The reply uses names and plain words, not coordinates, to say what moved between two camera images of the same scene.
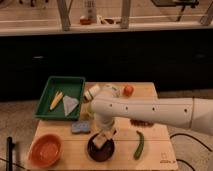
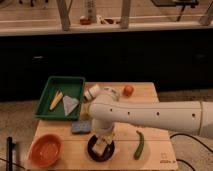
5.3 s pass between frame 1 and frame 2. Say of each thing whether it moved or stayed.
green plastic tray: stayed
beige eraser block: moved
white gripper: stayed
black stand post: stayed
